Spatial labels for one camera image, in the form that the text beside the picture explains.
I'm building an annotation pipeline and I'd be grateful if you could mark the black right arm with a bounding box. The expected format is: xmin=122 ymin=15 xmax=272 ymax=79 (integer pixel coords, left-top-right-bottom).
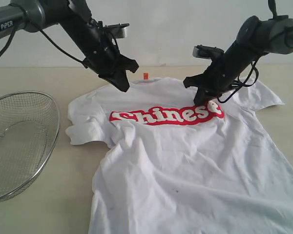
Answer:
xmin=183 ymin=15 xmax=293 ymax=106

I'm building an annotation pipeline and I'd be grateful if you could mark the orange tag on table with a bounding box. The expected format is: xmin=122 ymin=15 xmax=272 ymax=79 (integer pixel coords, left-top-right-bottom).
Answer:
xmin=143 ymin=72 xmax=149 ymax=80

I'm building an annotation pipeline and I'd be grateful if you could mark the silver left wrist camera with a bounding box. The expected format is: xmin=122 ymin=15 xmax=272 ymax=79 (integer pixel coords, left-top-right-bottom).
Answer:
xmin=103 ymin=23 xmax=130 ymax=39

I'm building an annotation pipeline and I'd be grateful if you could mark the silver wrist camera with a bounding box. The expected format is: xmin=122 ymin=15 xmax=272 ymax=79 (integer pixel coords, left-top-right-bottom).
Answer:
xmin=192 ymin=45 xmax=224 ymax=60
xmin=103 ymin=23 xmax=130 ymax=39

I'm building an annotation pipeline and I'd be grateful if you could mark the white t-shirt red logo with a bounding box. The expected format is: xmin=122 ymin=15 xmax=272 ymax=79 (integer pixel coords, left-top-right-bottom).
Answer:
xmin=66 ymin=78 xmax=293 ymax=234

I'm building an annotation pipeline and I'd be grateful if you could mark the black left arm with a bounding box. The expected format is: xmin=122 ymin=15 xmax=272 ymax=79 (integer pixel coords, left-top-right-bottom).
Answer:
xmin=0 ymin=0 xmax=139 ymax=92

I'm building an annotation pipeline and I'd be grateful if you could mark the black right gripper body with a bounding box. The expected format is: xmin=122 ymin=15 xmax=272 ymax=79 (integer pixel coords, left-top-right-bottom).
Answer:
xmin=201 ymin=52 xmax=244 ymax=95

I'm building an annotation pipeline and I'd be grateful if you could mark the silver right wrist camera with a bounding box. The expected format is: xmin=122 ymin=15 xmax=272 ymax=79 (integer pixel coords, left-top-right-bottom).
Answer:
xmin=192 ymin=45 xmax=224 ymax=60

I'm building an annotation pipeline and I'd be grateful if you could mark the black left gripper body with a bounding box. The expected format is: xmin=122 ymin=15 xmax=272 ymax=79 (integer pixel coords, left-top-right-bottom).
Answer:
xmin=83 ymin=36 xmax=126 ymax=78

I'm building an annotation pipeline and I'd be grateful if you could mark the silver wire mesh basket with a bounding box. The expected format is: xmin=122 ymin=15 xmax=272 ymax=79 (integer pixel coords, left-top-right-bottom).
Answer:
xmin=0 ymin=91 xmax=61 ymax=202

